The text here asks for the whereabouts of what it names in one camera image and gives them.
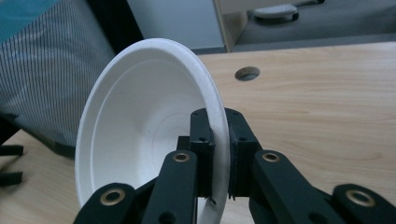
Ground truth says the white paper bowl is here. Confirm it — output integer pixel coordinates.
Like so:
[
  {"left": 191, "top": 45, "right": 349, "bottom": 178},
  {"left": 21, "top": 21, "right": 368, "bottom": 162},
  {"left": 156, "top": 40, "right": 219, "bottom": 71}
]
[{"left": 74, "top": 37, "right": 232, "bottom": 224}]

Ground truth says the grey chair base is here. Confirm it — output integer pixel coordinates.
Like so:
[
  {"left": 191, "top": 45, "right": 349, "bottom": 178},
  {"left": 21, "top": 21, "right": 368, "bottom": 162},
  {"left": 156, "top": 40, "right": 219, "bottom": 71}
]
[{"left": 252, "top": 0, "right": 327, "bottom": 23}]

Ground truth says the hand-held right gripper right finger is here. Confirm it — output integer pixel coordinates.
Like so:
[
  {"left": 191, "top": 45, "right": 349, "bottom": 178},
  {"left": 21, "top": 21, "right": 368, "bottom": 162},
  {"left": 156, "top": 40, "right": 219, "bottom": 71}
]
[{"left": 223, "top": 106, "right": 263, "bottom": 201}]

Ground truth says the striped mesh office chair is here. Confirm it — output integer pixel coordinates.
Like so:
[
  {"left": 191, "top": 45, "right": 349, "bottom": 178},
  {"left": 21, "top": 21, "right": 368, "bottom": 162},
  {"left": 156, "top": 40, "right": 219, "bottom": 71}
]
[{"left": 0, "top": 0, "right": 118, "bottom": 159}]

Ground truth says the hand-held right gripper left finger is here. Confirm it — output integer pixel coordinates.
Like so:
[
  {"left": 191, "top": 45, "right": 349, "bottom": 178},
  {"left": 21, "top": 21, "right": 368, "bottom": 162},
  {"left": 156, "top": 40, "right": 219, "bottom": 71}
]
[{"left": 176, "top": 106, "right": 217, "bottom": 199}]

